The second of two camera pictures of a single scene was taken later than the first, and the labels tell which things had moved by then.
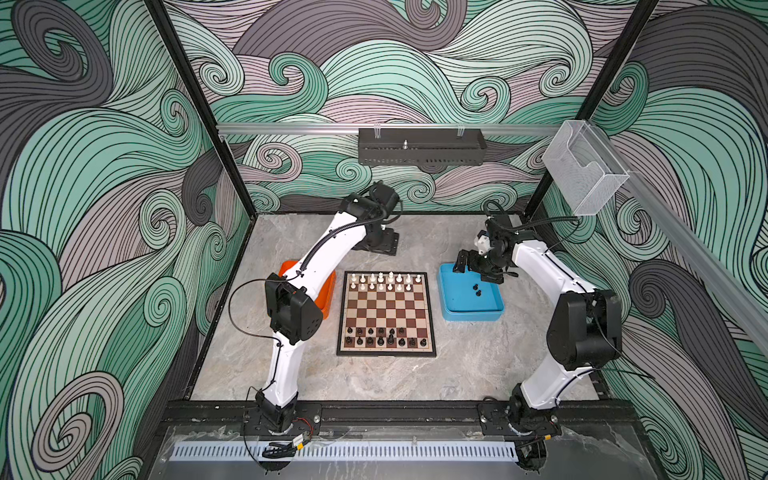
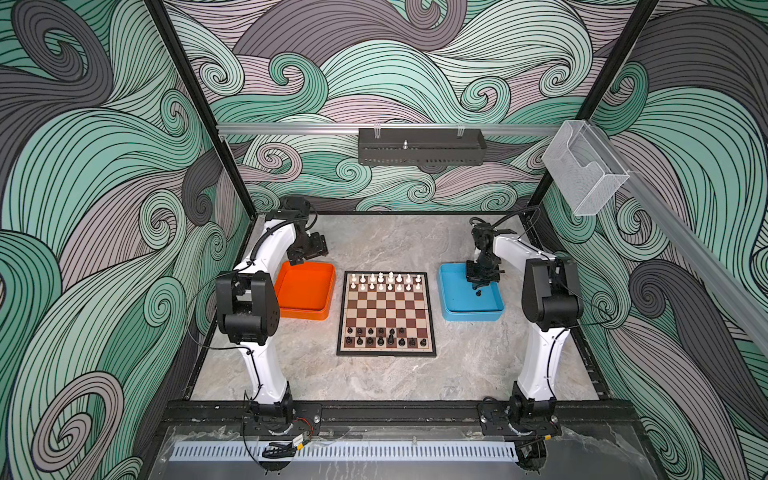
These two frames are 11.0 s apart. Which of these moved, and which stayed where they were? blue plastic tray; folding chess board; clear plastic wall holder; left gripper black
Moved: left gripper black
Stayed: folding chess board; blue plastic tray; clear plastic wall holder
